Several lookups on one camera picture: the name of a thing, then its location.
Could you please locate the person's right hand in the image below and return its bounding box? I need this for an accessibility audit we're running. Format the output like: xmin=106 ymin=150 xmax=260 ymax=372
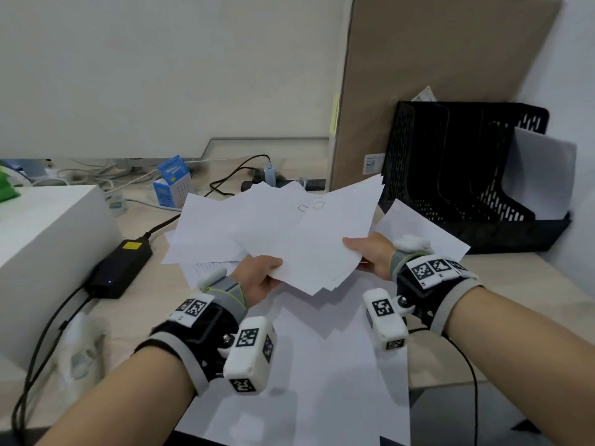
xmin=342 ymin=231 xmax=396 ymax=280

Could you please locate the person's left hand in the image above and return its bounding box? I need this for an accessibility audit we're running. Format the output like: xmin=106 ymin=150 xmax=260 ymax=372
xmin=230 ymin=255 xmax=284 ymax=306

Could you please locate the fanned bundle of white papers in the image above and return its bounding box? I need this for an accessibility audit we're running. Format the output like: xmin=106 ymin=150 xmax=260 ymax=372
xmin=160 ymin=174 xmax=386 ymax=296

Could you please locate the person's right forearm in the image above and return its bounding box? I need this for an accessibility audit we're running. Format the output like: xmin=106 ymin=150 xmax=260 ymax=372
xmin=443 ymin=288 xmax=595 ymax=446

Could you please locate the person's left forearm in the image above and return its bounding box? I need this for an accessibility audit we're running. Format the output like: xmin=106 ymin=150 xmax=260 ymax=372
xmin=35 ymin=347 xmax=197 ymax=446

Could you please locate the small white paper sheet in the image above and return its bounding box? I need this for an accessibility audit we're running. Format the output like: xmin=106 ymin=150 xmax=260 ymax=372
xmin=373 ymin=199 xmax=471 ymax=264

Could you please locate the flat black device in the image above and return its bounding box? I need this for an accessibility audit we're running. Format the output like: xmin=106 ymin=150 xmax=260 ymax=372
xmin=241 ymin=178 xmax=327 ymax=192

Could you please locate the black mesh file organizer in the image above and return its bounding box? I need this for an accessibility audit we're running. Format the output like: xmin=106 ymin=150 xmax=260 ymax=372
xmin=378 ymin=101 xmax=573 ymax=255

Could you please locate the large white paper sheet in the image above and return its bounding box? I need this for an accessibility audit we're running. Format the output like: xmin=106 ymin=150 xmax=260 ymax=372
xmin=174 ymin=273 xmax=412 ymax=446

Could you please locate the blue and white carton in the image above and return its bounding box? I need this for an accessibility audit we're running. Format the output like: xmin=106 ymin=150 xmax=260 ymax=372
xmin=152 ymin=155 xmax=192 ymax=210

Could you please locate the black power adapter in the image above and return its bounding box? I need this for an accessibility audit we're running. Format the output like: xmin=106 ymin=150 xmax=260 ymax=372
xmin=87 ymin=237 xmax=154 ymax=300

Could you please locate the brown cardboard board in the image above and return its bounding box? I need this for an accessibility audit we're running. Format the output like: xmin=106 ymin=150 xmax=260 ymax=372
xmin=328 ymin=0 xmax=564 ymax=194

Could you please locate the white paper in organizer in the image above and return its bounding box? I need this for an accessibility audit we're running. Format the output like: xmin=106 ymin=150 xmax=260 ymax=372
xmin=501 ymin=127 xmax=577 ymax=221

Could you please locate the clear plastic bag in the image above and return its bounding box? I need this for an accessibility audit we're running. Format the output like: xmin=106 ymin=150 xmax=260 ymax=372
xmin=55 ymin=310 xmax=111 ymax=391

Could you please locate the white box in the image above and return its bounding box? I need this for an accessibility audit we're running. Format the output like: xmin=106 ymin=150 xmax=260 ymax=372
xmin=0 ymin=184 xmax=123 ymax=370

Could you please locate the green object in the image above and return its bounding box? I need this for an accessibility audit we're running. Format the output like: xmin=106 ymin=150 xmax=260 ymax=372
xmin=0 ymin=164 xmax=22 ymax=203

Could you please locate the black and grey wrist strap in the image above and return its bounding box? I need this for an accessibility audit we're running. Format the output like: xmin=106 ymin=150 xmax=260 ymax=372
xmin=390 ymin=235 xmax=484 ymax=335
xmin=134 ymin=268 xmax=249 ymax=396

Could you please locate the black cable loop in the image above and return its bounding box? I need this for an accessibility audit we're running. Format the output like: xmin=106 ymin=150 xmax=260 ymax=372
xmin=205 ymin=154 xmax=272 ymax=199

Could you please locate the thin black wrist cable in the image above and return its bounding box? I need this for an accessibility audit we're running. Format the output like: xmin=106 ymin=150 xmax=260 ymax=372
xmin=408 ymin=327 xmax=480 ymax=446

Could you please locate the bundle of white cables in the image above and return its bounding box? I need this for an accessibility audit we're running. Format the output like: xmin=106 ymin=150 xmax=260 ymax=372
xmin=28 ymin=158 xmax=161 ymax=193

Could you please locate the black adapter cable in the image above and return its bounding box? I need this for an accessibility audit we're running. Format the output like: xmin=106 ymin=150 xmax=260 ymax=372
xmin=11 ymin=288 xmax=96 ymax=446

